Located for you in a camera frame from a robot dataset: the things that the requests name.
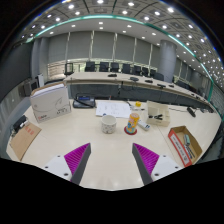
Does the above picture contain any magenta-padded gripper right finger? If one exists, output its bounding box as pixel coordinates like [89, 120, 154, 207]
[131, 142, 183, 186]

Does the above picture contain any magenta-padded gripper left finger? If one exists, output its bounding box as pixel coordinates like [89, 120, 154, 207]
[41, 142, 92, 186]

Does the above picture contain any clear yellow-capped drink bottle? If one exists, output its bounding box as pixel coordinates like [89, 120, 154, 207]
[125, 100, 143, 135]

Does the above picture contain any flat round red coaster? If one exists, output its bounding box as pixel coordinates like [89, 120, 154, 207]
[123, 125, 138, 136]

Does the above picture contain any red-framed white sign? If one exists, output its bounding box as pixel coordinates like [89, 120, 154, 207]
[168, 128, 193, 168]

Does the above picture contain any white dotted paper cup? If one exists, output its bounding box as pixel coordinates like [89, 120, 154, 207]
[101, 114, 118, 135]

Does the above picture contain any open brown cardboard box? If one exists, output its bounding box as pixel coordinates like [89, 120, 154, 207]
[167, 125, 203, 168]

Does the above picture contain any white desk organiser tray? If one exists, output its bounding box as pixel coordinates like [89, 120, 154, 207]
[145, 100, 172, 128]

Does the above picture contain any black conference microphone console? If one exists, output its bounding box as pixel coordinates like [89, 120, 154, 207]
[72, 94, 97, 109]

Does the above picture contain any flat brown cardboard piece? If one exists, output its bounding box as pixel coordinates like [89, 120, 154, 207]
[9, 121, 43, 162]

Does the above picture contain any white printed paper sheet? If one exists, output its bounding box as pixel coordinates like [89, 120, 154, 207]
[95, 100, 133, 119]

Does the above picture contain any white cardboard box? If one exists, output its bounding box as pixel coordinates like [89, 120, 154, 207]
[29, 82, 72, 124]

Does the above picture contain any small black device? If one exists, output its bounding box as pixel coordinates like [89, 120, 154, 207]
[186, 106, 197, 118]

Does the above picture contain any black electronic device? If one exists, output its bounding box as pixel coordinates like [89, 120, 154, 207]
[11, 114, 28, 133]

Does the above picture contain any black desk microphones group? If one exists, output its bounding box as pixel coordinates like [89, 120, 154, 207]
[107, 73, 167, 89]

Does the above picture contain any long curved conference desk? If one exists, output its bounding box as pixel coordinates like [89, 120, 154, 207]
[63, 71, 214, 109]

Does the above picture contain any black office chairs group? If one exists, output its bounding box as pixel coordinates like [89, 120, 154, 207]
[84, 60, 168, 81]

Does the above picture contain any ceiling lights group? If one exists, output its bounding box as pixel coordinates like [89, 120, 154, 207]
[29, 0, 224, 78]

